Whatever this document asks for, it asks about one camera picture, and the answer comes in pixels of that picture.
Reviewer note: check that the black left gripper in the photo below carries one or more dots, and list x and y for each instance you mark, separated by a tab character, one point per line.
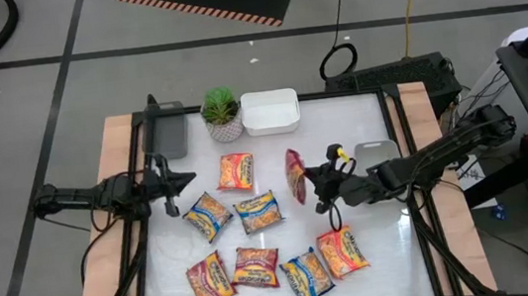
158	185

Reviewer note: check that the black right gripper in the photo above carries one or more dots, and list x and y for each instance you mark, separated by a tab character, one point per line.
343	186

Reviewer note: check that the roast beef Maruchan noodle pack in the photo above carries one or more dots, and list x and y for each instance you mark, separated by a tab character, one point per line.
210	283
297	186
256	267

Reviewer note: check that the soy sauce Maruchan noodle pack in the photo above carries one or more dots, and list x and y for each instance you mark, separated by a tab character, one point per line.
307	276
258	212
207	216

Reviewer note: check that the chicken Maruchan noodle pack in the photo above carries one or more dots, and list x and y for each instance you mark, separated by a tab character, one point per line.
342	252
236	172

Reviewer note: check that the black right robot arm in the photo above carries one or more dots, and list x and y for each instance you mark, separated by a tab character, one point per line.
443	147

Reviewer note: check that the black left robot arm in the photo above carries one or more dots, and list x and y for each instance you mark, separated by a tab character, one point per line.
75	195

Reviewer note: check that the dark grey plastic bin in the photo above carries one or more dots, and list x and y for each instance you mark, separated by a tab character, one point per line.
168	134

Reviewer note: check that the pale grey plastic bin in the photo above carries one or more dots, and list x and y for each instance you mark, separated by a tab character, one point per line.
377	155

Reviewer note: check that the green plant in patterned pot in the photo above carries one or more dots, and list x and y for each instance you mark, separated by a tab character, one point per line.
223	122

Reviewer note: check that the wooden side board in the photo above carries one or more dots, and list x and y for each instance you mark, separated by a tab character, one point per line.
116	145
419	105

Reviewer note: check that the white plastic bin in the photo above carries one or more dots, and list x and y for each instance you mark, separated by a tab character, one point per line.
270	112

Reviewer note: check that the black computer case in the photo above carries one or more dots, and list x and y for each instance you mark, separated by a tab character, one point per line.
400	77

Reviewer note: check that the white paper sheet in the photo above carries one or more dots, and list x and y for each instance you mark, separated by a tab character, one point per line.
472	179

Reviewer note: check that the black hazard-striped floor mat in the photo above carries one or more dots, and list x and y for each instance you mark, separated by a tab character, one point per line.
207	0

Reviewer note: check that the small blue floor item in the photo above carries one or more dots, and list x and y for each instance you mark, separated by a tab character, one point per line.
499	212

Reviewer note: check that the black desk leg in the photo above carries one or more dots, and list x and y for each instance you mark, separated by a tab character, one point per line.
502	185

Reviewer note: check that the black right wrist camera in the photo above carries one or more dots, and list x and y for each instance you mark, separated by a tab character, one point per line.
333	152

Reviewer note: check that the black table frame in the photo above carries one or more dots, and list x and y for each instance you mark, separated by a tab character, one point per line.
337	94

